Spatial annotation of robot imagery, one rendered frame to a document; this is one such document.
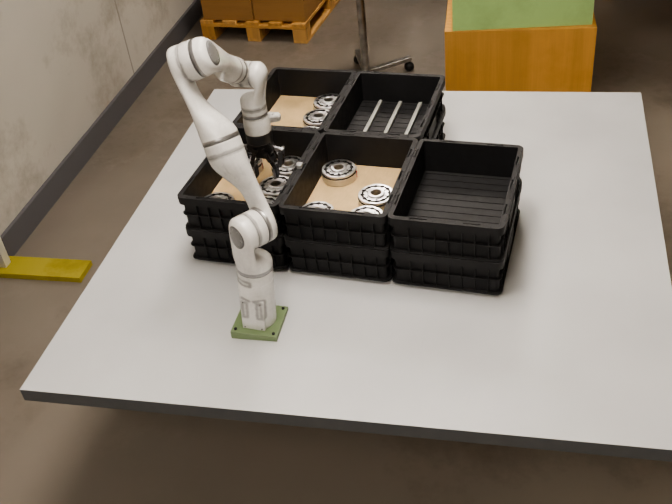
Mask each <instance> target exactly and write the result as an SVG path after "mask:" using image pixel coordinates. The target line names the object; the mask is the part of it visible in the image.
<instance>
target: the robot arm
mask: <svg viewBox="0 0 672 504"><path fill-rule="evenodd" d="M166 58H167V63H168V67H169V69H170V72H171V74H172V76H173V79H174V81H175V83H176V85H177V87H178V89H179V91H180V93H181V95H182V97H183V99H184V101H185V103H186V105H187V108H188V110H189V112H190V114H191V117H192V119H193V122H194V124H195V127H196V129H197V132H198V135H199V137H200V140H201V143H202V146H203V147H204V151H205V154H206V156H207V159H208V161H209V163H210V165H211V167H212V168H213V169H214V170H215V171H216V172H217V173H218V174H219V175H220V176H222V177H223V178H224V179H226V180H227V181H228V182H230V183H231V184H232V185H233V186H235V187H236V188H237V189H238V190H239V191H240V192H241V194H242V195H243V197H244V199H245V200H246V202H247V205H248V207H249V210H248V211H246V212H244V213H242V214H240V215H238V216H236V217H234V218H232V219H231V220H230V222H229V236H230V242H231V247H232V254H233V258H234V261H235V264H236V270H237V280H238V289H239V299H240V308H241V317H242V324H243V328H249V329H255V330H262V331H265V330H266V329H267V328H268V327H270V326H271V325H273V324H274V323H275V321H276V319H277V313H276V300H275V287H274V272H273V259H272V256H271V254H270V253H269V252H268V251H266V250H264V249H261V248H259V247H261V246H263V245H265V244H267V243H269V242H270V241H272V240H274V239H275V238H276V237H277V235H278V227H277V223H276V220H275V218H274V215H273V213H272V211H271V209H270V207H269V204H268V202H267V200H266V198H265V196H264V194H263V192H262V190H261V188H260V186H259V184H258V181H257V179H256V178H258V176H259V169H258V164H257V163H256V162H257V158H258V159H260V158H263V159H266V160H267V162H268V163H270V165H271V166H272V171H273V177H274V179H275V180H277V178H278V177H279V175H280V171H279V168H281V167H282V165H283V164H284V162H285V146H281V147H278V146H276V145H275V144H274V142H273V134H272V128H271V123H273V122H278V121H280V120H281V114H280V113H279V112H268V110H267V104H266V85H267V78H268V70H267V68H266V66H265V65H264V63H262V62H260V61H244V60H243V59H241V58H239V57H236V56H233V55H230V54H228V53H227V52H225V51H224V50H223V49H222V48H221V47H219V46H218V45H217V44H215V43H214V42H213V41H211V40H210V39H208V38H206V37H201V36H200V37H195V38H192V39H190V40H187V41H184V42H182V43H179V44H177V45H174V46H172V47H170V48H169V49H168V50H167V52H166ZM213 73H214V75H215V76H216V77H217V78H218V79H219V80H220V81H223V82H225V83H229V84H230V85H231V86H234V87H245V88H254V91H250V92H246V93H244V94H243V95H242V96H241V98H240V105H241V110H242V115H243V125H244V130H245V136H246V141H247V144H244V143H243V142H242V139H241V137H240V134H239V131H238V129H237V127H236V126H235V125H234V124H233V122H231V121H230V120H229V119H228V118H227V117H226V116H224V115H223V114H222V113H221V112H219V111H218V110H217V109H215V108H214V107H213V106H212V105H211V104H210V103H209V102H208V101H207V100H206V99H205V98H204V97H203V95H202V93H201V92H200V90H199V88H198V86H197V84H196V82H195V81H197V80H200V79H203V78H206V77H208V76H210V75H212V74H213ZM247 150H249V151H250V152H251V153H252V156H251V159H250V156H249V153H248V151H247ZM274 150H275V151H276V153H277V155H278V160H277V158H276V155H275V153H274ZM270 156H271V157H270Z"/></svg>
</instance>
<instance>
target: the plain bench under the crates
mask: <svg viewBox="0 0 672 504"><path fill-rule="evenodd" d="M442 92H443V93H444V96H443V98H442V104H444V105H445V107H446V114H445V117H444V120H443V122H444V123H445V124H444V127H443V133H445V134H446V136H445V139H444V140H454V141H469V142H483V143H497V144H512V145H520V146H522V147H523V148H524V150H523V159H522V163H521V171H520V178H521V179H522V190H521V194H520V201H519V205H518V209H519V210H520V215H519V220H518V224H517V229H516V233H515V238H514V242H513V247H512V251H511V255H510V260H509V264H508V269H507V273H506V278H505V282H504V287H503V291H502V293H501V294H499V295H490V294H482V293H474V292H465V291H457V290H449V289H440V288H432V287H424V286H415V285H407V284H399V283H395V282H394V281H393V276H394V273H395V271H394V273H393V276H392V279H391V280H389V281H387V282H382V281H374V280H365V279H357V278H349V277H340V276H332V275H324V274H315V273H307V272H299V271H292V270H291V269H290V267H289V266H290V265H289V266H288V267H287V268H286V269H274V268H273V272H274V287H275V300H276V305H279V306H287V307H288V312H287V315H286V318H285V321H284V323H283V326H282V329H281V332H280V335H279V337H278V340H277V342H276V341H262V340H248V339H235V338H232V337H231V333H230V331H231V329H232V327H233V324H234V322H235V320H236V318H237V315H238V313H239V311H240V309H241V308H240V299H239V289H238V280H237V270H236V264H232V263H224V262H216V261H207V260H199V259H195V258H194V257H193V254H194V253H195V247H194V246H192V245H191V242H192V240H193V239H192V237H190V236H188V235H187V232H186V228H185V227H186V223H187V222H188V219H187V215H184V214H183V211H184V210H185V207H184V205H181V204H180V203H179V200H178V196H177V194H178V193H179V191H180V190H181V189H182V188H183V186H184V185H185V184H186V182H187V181H188V180H189V178H190V177H191V176H192V174H193V173H194V172H195V170H196V169H197V168H198V166H199V165H200V164H201V162H202V161H203V160H204V159H205V157H206V154H205V151H204V147H203V146H202V143H201V140H200V137H199V135H198V132H197V129H196V127H195V124H194V122H193V123H192V124H191V126H190V128H189V129H188V131H187V132H186V134H185V135H184V137H183V138H182V140H181V141H180V143H179V145H178V146H177V148H176V149H175V151H174V152H173V154H172V155H171V157H170V158H169V160H168V161H167V163H166V165H165V166H164V168H163V169H162V171H161V172H160V174H159V175H158V177H157V178H156V180H155V182H154V183H153V185H152V186H151V188H150V189H149V191H148V192H147V194H146V195H145V197H144V199H143V200H142V202H141V203H140V205H139V206H138V208H137V209H136V211H135V212H134V214H133V216H132V217H131V219H130V220H129V222H128V223H127V225H126V226H125V228H124V229H123V231H122V233H121V234H120V236H119V237H118V239H117V240H116V242H115V243H114V245H113V246H112V248H111V249H110V251H109V253H108V254H107V256H106V257H105V259H104V260H103V262H102V263H101V265H100V266H99V268H98V270H97V271H96V273H95V274H94V276H93V277H92V279H91V280H90V282H89V283H88V285H87V287H86V288H85V290H84V291H83V293H82V294H81V296H80V297H79V299H78V300H77V302H76V304H75V305H74V307H73V308H72V310H71V311H70V313H69V314H68V316H67V317H66V319H65V320H64V322H63V324H62V325H61V327H60V328H59V330H58V331H57V333H56V334H55V336H54V337H53V339H52V341H51V342H50V344H49V345H48V347H47V348H46V350H45V351H44V353H43V354H42V356H41V358H40V359H39V361H38V362H37V364H36V365H35V367H34V368H33V370H32V371H31V373H30V375H29V376H28V378H27V379H26V381H25V382H24V384H23V385H22V387H21V388H20V391H21V394H22V396H23V398H24V400H28V401H38V402H49V403H59V404H70V405H80V406H90V407H101V408H111V409H122V410H132V411H143V412H153V413H164V414H174V415H185V416H195V417H206V418H216V419H227V420H237V421H248V422H258V423H269V424H279V425H290V426H300V427H311V428H321V429H332V430H342V431H353V432H363V433H374V434H384V435H394V436H405V437H415V438H426V439H436V440H447V441H457V442H468V443H478V444H489V445H499V446H510V447H520V448H531V449H541V450H552V451H562V452H573V453H583V454H594V455H604V456H615V457H625V458H636V459H646V460H657V461H667V462H672V285H671V279H670V272H669V266H668V260H667V253H666V247H665V241H664V235H663V228H662V222H661V216H660V209H659V203H658V197H657V190H656V184H655V178H654V171H653V165H652V159H651V153H650V146H649V140H648V134H647V127H646V121H645V115H644V108H643V102H642V96H641V93H633V92H507V91H442Z"/></svg>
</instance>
